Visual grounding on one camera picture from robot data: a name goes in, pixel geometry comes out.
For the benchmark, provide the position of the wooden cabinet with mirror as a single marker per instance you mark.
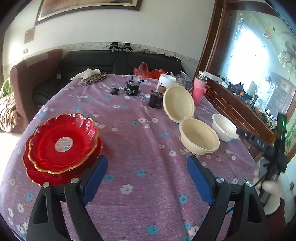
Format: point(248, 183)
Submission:
point(251, 49)

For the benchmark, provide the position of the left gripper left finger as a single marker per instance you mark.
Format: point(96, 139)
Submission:
point(47, 221)

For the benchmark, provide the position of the red plastic bag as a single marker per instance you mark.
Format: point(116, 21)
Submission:
point(143, 72)

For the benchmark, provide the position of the leopard print cloth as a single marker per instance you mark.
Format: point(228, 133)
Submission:
point(94, 79)

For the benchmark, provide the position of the white paper bowl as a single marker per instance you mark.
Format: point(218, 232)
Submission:
point(224, 128)

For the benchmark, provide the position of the black motor with wires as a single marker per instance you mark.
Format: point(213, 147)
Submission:
point(132, 87)

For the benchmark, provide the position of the white plastic jar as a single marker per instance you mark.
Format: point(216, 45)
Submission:
point(166, 81)

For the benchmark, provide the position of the cream hinged clamshell bowl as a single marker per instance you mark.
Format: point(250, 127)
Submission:
point(196, 136)

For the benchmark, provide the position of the person's right hand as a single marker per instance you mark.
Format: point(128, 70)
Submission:
point(269, 186)

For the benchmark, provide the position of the brown armchair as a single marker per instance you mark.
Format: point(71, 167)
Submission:
point(25, 77)

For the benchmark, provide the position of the white cloth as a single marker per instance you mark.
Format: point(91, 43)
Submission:
point(85, 74)

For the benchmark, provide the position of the purple floral tablecloth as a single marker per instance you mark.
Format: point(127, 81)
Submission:
point(146, 194)

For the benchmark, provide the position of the black motor with wooden roller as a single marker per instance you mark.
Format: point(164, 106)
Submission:
point(156, 97)

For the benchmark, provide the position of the framed wall painting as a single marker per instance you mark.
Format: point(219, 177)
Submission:
point(50, 9)

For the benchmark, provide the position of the red glass plate with sticker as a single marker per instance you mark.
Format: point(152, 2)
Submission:
point(63, 143)

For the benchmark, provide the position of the black leather sofa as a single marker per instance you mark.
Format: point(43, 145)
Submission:
point(120, 63)

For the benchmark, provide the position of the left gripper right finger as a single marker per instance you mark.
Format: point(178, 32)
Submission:
point(248, 220)

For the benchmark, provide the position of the pink sleeved bottle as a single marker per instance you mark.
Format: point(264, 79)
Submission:
point(200, 82)

